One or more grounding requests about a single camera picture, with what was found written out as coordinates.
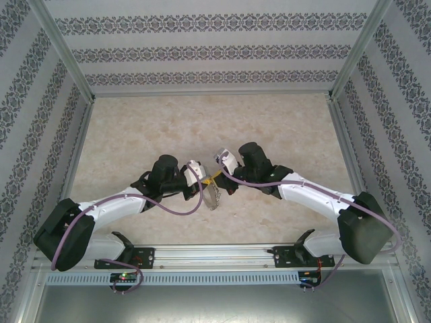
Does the grey metal sheet panel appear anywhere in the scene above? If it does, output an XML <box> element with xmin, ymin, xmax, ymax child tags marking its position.
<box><xmin>33</xmin><ymin>268</ymin><xmax>410</xmax><ymax>323</ymax></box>

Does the controller circuit board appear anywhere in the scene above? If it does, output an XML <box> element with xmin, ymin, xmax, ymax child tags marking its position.
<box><xmin>110</xmin><ymin>272</ymin><xmax>139</xmax><ymax>283</ymax></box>
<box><xmin>299</xmin><ymin>271</ymin><xmax>323</xmax><ymax>289</ymax></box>

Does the aluminium beam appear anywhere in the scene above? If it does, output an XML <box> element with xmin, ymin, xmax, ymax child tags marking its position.
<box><xmin>328</xmin><ymin>97</ymin><xmax>368</xmax><ymax>203</ymax></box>
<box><xmin>57</xmin><ymin>99</ymin><xmax>97</xmax><ymax>203</ymax></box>

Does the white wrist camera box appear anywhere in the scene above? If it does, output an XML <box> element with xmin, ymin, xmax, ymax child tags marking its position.
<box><xmin>183</xmin><ymin>159</ymin><xmax>209</xmax><ymax>188</ymax></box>
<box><xmin>213</xmin><ymin>146</ymin><xmax>240</xmax><ymax>176</ymax></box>

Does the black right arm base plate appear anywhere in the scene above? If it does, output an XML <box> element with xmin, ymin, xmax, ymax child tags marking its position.
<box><xmin>271</xmin><ymin>245</ymin><xmax>336</xmax><ymax>269</ymax></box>

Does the aluminium right side beam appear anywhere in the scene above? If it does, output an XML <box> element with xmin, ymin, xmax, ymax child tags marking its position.
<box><xmin>328</xmin><ymin>97</ymin><xmax>368</xmax><ymax>203</ymax></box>

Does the aluminium right frame post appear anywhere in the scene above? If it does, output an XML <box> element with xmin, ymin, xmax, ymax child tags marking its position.
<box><xmin>328</xmin><ymin>0</ymin><xmax>395</xmax><ymax>100</ymax></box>

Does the left controller circuit board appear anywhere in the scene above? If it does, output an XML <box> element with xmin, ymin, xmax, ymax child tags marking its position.
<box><xmin>110</xmin><ymin>272</ymin><xmax>139</xmax><ymax>283</ymax></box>

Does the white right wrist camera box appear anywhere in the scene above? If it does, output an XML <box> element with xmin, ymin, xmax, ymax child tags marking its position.
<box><xmin>213</xmin><ymin>146</ymin><xmax>240</xmax><ymax>176</ymax></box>

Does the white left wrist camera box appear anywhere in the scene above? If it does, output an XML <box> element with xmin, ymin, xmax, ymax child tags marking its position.
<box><xmin>183</xmin><ymin>159</ymin><xmax>209</xmax><ymax>188</ymax></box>

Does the aluminium frame post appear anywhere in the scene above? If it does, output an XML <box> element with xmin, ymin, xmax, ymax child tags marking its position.
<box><xmin>328</xmin><ymin>0</ymin><xmax>395</xmax><ymax>100</ymax></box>
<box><xmin>26</xmin><ymin>0</ymin><xmax>97</xmax><ymax>102</ymax></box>

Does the right controller circuit board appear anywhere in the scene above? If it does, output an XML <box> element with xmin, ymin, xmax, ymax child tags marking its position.
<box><xmin>299</xmin><ymin>271</ymin><xmax>323</xmax><ymax>289</ymax></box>

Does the metal plate with key rings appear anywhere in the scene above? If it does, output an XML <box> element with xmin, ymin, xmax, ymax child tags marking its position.
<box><xmin>201</xmin><ymin>178</ymin><xmax>223</xmax><ymax>212</ymax></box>

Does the aluminium left frame post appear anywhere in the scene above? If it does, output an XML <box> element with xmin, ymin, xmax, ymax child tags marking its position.
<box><xmin>26</xmin><ymin>0</ymin><xmax>97</xmax><ymax>102</ymax></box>

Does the aluminium left side beam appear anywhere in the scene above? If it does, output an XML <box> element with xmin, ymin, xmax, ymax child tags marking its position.
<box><xmin>57</xmin><ymin>99</ymin><xmax>97</xmax><ymax>203</ymax></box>

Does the perforated grey cable duct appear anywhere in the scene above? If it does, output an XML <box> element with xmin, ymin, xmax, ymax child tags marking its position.
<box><xmin>46</xmin><ymin>271</ymin><xmax>300</xmax><ymax>287</ymax></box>

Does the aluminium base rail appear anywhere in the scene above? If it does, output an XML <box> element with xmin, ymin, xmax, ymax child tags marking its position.
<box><xmin>32</xmin><ymin>244</ymin><xmax>395</xmax><ymax>271</ymax></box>

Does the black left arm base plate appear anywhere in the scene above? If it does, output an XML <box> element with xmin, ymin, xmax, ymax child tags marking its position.
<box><xmin>94</xmin><ymin>247</ymin><xmax>156</xmax><ymax>271</ymax></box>

